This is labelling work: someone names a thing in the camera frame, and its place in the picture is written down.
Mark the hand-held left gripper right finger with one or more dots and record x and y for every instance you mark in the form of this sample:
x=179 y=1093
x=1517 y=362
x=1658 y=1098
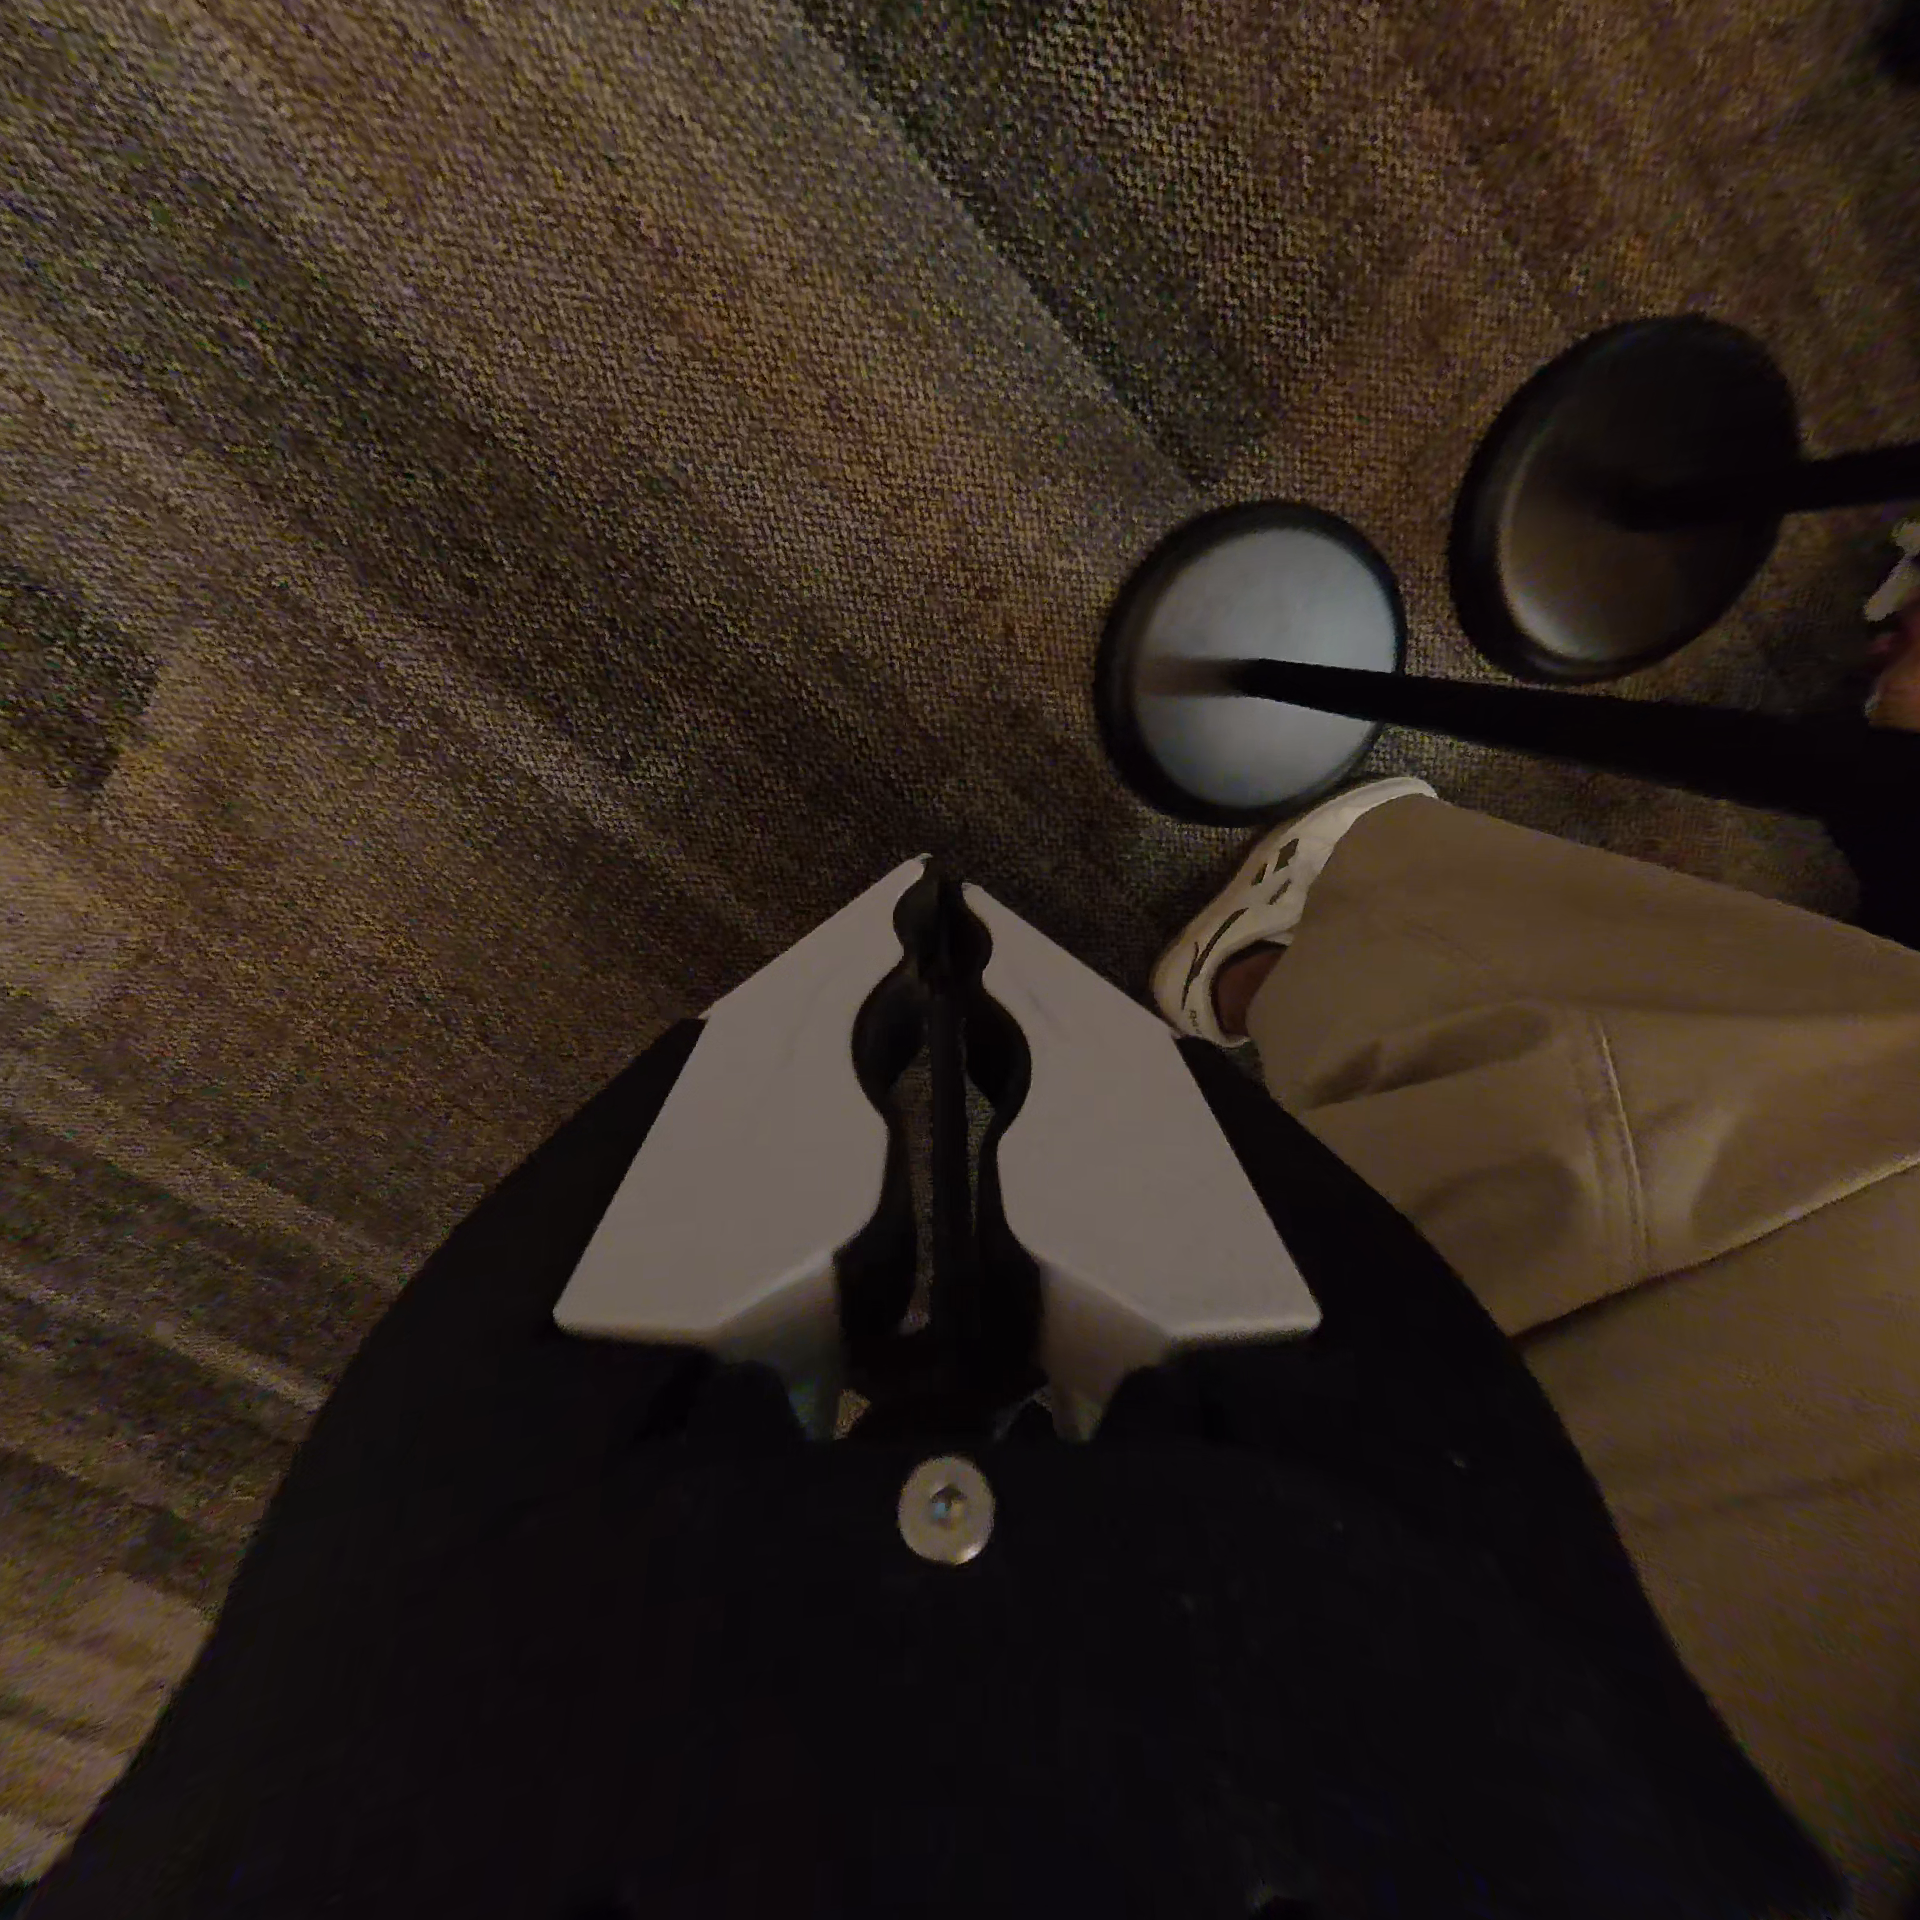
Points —
x=1171 y=1201

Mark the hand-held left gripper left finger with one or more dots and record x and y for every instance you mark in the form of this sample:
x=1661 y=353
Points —
x=735 y=1185

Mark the person's bare lower leg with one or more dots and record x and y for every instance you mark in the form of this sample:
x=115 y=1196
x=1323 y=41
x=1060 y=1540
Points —
x=1244 y=993

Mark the person's white sneaker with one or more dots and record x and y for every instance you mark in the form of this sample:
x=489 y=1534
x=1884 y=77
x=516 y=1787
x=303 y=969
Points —
x=1291 y=862
x=1894 y=579

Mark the black stand with round base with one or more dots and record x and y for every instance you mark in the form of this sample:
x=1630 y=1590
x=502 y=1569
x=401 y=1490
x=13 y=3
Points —
x=1559 y=569
x=1261 y=614

